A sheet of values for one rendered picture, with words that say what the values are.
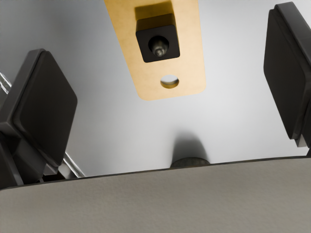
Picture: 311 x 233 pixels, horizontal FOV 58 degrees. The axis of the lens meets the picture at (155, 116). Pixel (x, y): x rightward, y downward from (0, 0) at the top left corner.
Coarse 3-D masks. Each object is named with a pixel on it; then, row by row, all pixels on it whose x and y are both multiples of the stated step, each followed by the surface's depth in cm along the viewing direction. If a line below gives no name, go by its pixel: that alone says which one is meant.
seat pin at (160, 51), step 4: (156, 36) 12; (160, 36) 12; (152, 40) 12; (156, 40) 12; (160, 40) 12; (164, 40) 12; (152, 44) 12; (156, 44) 12; (160, 44) 12; (164, 44) 12; (152, 48) 12; (156, 48) 12; (160, 48) 12; (164, 48) 12; (156, 52) 12; (160, 52) 12; (164, 52) 12
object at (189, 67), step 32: (128, 0) 12; (160, 0) 12; (192, 0) 12; (128, 32) 13; (160, 32) 12; (192, 32) 13; (128, 64) 14; (160, 64) 14; (192, 64) 14; (160, 96) 16
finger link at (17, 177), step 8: (0, 144) 8; (0, 152) 8; (8, 152) 8; (0, 160) 8; (8, 160) 8; (0, 168) 8; (8, 168) 8; (16, 168) 8; (0, 176) 7; (8, 176) 7; (16, 176) 8; (0, 184) 7; (8, 184) 7; (16, 184) 7
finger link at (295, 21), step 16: (272, 16) 10; (288, 16) 9; (272, 32) 10; (288, 32) 9; (304, 32) 8; (272, 48) 10; (288, 48) 8; (304, 48) 8; (272, 64) 10; (288, 64) 9; (304, 64) 8; (272, 80) 11; (288, 80) 9; (304, 80) 8; (288, 96) 9; (304, 96) 8; (288, 112) 9; (304, 112) 8; (288, 128) 9; (304, 128) 9; (304, 144) 9
